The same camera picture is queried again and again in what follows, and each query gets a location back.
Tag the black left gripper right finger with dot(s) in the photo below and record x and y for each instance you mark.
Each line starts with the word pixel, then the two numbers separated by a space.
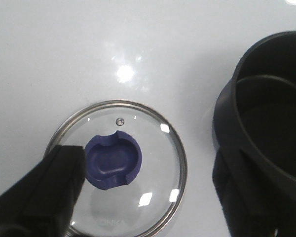
pixel 252 205

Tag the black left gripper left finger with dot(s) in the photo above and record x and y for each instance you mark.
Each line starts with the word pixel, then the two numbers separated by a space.
pixel 41 204

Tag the glass pot lid blue knob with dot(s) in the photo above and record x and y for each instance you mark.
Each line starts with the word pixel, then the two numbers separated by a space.
pixel 136 169

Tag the dark blue saucepan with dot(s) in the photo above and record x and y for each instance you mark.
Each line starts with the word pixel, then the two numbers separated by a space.
pixel 256 110

